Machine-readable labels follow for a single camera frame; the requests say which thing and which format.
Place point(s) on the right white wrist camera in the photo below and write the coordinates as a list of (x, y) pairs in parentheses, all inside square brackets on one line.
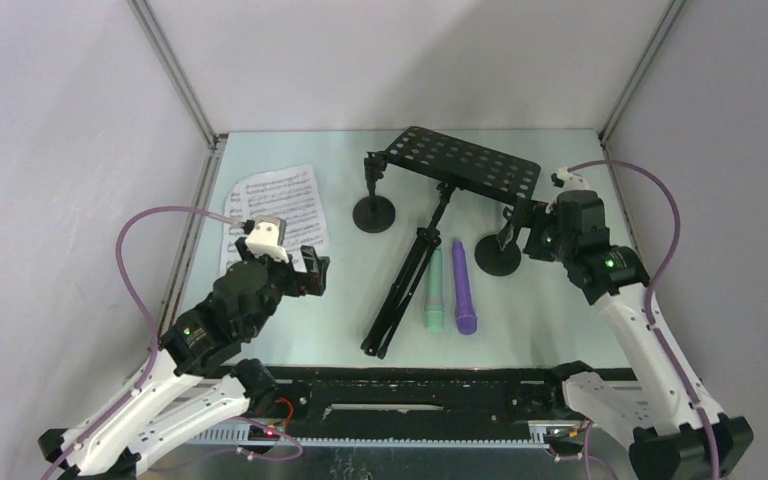
[(565, 180)]

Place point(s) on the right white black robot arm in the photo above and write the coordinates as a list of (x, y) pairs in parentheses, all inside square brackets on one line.
[(677, 431)]

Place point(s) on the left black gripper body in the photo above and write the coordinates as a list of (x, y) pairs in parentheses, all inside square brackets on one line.
[(286, 280)]

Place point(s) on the aluminium frame rail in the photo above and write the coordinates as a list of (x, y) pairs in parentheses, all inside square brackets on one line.
[(148, 20)]

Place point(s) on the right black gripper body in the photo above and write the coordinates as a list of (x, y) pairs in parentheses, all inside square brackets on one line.
[(544, 242)]

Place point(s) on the black round microphone stand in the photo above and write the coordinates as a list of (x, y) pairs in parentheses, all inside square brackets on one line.
[(374, 213), (498, 254)]

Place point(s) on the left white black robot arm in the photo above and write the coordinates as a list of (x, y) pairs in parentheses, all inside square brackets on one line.
[(129, 434)]

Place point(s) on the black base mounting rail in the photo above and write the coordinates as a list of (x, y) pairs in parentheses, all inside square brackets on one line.
[(419, 407)]

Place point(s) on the green toy microphone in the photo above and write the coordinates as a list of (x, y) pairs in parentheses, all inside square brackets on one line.
[(434, 315)]

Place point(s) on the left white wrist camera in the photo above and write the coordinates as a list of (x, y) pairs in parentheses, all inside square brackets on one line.
[(266, 239)]

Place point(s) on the black music stand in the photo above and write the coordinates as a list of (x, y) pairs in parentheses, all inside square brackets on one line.
[(455, 164)]

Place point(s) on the purple toy microphone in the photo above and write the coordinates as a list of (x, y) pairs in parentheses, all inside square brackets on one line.
[(465, 316)]

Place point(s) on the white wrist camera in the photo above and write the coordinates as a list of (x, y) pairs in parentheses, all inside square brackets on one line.
[(565, 180), (266, 239)]

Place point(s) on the white sheet music page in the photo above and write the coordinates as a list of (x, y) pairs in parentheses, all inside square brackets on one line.
[(290, 194), (228, 232)]

